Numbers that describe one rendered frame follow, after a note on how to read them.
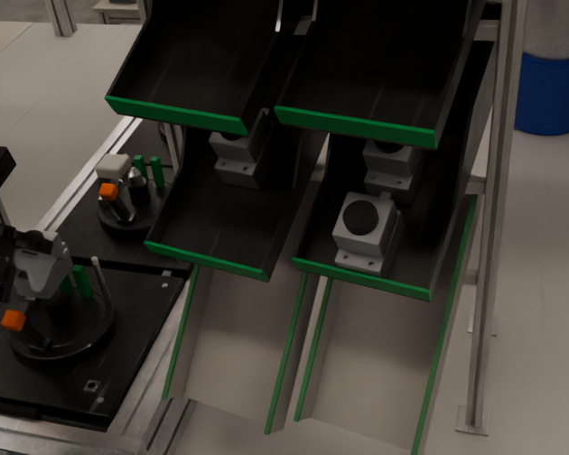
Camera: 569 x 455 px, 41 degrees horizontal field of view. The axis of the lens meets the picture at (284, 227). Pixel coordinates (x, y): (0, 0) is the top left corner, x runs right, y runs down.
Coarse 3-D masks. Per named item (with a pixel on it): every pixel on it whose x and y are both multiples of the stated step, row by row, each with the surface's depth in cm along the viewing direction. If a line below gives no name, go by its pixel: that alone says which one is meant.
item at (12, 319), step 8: (24, 304) 90; (8, 312) 88; (16, 312) 88; (24, 312) 90; (8, 320) 88; (16, 320) 88; (24, 320) 89; (8, 328) 88; (16, 328) 88; (24, 328) 90; (32, 328) 91; (24, 336) 91; (32, 336) 92; (40, 336) 93; (40, 344) 93
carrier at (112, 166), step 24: (96, 168) 126; (120, 168) 126; (144, 168) 119; (168, 168) 128; (96, 192) 124; (120, 192) 120; (144, 192) 115; (72, 216) 120; (96, 216) 119; (144, 216) 114; (72, 240) 115; (96, 240) 114; (120, 240) 114; (144, 240) 113; (120, 264) 110; (144, 264) 109; (168, 264) 108; (192, 264) 109
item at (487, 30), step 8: (304, 16) 68; (304, 24) 67; (480, 24) 63; (488, 24) 63; (496, 24) 63; (296, 32) 68; (304, 32) 68; (480, 32) 64; (488, 32) 63; (496, 32) 63; (480, 40) 64; (488, 40) 64; (496, 40) 64; (320, 168) 77; (312, 176) 78; (320, 176) 78; (472, 176) 74; (472, 184) 73; (480, 184) 73; (472, 192) 74; (480, 192) 74
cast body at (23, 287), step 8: (24, 232) 91; (32, 232) 91; (40, 232) 91; (48, 232) 92; (56, 232) 92; (56, 240) 92; (64, 248) 94; (64, 256) 94; (56, 264) 93; (64, 264) 94; (72, 264) 96; (16, 272) 92; (24, 272) 92; (56, 272) 93; (64, 272) 94; (16, 280) 91; (24, 280) 91; (48, 280) 91; (56, 280) 93; (16, 288) 92; (24, 288) 92; (48, 288) 91; (56, 288) 93; (32, 296) 92; (40, 296) 92; (48, 296) 92
